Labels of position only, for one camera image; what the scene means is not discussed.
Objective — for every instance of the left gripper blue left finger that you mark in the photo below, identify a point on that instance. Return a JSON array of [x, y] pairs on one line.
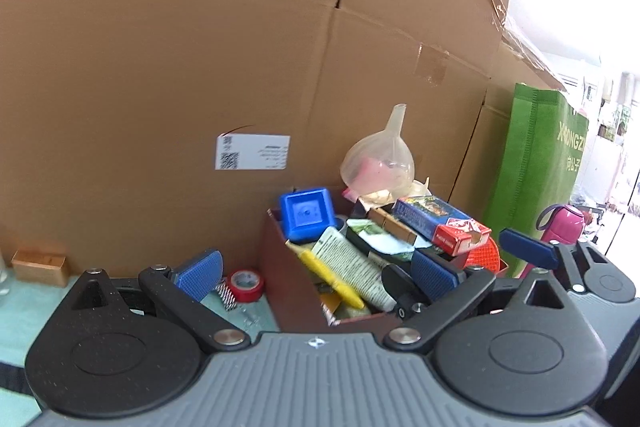
[[177, 296]]

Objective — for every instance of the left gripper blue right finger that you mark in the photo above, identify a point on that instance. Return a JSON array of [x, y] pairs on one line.
[[431, 296]]

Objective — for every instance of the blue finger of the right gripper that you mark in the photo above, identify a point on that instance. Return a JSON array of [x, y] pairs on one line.
[[532, 251]]

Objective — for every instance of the pink water bottle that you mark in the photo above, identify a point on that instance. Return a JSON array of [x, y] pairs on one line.
[[560, 223]]

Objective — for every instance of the red tape roll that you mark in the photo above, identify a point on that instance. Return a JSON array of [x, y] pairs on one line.
[[246, 286]]

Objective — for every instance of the playing card box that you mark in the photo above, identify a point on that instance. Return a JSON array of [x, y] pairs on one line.
[[443, 225]]

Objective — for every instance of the orange plastic item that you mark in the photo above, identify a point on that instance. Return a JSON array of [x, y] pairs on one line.
[[486, 256]]

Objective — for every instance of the black box in bin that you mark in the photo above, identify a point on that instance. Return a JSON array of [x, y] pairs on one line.
[[374, 242]]

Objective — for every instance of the white printed tube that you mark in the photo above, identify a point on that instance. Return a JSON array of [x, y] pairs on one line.
[[354, 268]]

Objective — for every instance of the wooden block in bin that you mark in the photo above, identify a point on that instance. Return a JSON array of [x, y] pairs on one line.
[[390, 224]]

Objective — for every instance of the dark red storage box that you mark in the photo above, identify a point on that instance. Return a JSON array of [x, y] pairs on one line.
[[294, 301]]

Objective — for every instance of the green fabric bag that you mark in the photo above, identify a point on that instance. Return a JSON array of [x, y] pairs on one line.
[[540, 162]]

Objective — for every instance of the yellow marker pen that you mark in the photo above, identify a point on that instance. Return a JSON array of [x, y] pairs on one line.
[[316, 266]]

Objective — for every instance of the translucent plastic funnel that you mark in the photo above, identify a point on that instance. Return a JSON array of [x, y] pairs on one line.
[[380, 161]]

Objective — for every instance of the blue square plastic box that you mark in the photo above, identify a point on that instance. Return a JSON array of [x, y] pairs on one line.
[[305, 215]]

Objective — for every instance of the white shipping label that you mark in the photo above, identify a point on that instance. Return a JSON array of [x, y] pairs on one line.
[[238, 151]]

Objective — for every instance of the small wooden box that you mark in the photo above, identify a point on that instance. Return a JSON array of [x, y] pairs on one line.
[[41, 268]]

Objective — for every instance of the large brown cardboard box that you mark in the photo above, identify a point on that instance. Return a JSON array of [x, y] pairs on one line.
[[111, 110]]

